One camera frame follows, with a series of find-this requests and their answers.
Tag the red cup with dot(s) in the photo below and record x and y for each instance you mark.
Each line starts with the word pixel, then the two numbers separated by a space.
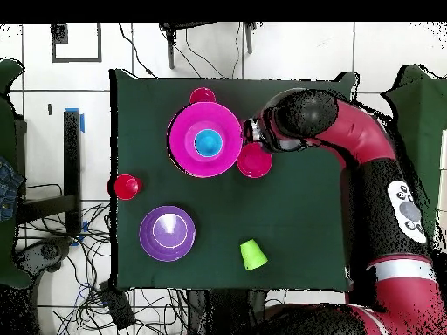
pixel 125 187

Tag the dark green tablecloth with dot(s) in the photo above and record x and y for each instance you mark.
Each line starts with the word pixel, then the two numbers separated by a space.
pixel 157 195

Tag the large magenta bowl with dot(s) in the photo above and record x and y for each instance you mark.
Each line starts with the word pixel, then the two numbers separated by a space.
pixel 181 139

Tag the small crimson pink bowl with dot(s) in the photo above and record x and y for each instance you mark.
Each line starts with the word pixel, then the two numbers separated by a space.
pixel 255 161

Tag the black metal bar stand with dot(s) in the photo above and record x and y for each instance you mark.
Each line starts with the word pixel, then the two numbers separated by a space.
pixel 71 157

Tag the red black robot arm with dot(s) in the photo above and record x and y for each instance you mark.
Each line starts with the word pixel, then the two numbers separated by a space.
pixel 359 136

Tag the purple bowl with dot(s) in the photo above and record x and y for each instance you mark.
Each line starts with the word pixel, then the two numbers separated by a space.
pixel 164 244

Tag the green cloth covered table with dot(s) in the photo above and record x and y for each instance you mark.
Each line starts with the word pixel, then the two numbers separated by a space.
pixel 422 122
pixel 5 139

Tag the black office chair base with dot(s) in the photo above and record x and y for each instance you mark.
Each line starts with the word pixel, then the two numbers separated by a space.
pixel 49 251

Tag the grey square floor frame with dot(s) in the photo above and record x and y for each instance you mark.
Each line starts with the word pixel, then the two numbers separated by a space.
pixel 59 35

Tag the black power strip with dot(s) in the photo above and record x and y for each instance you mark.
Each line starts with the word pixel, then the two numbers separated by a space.
pixel 117 307

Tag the blue denim fabric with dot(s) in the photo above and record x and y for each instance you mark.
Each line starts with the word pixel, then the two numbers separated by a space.
pixel 8 188

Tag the blue cup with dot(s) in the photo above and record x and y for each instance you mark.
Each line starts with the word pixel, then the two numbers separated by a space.
pixel 208 143

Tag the small dark floor object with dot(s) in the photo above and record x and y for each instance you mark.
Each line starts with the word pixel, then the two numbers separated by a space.
pixel 50 109

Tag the crimson pink cup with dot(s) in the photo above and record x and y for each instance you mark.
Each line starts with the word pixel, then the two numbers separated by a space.
pixel 202 95

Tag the green cup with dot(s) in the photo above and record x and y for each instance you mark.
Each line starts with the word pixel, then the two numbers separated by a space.
pixel 253 256

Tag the dark metal legged stand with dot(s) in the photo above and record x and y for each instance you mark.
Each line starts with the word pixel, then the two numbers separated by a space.
pixel 171 52

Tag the white box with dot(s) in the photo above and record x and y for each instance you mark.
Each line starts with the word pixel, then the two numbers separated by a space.
pixel 443 174

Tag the blue tape strip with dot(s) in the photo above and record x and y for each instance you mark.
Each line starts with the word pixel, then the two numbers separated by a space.
pixel 82 124

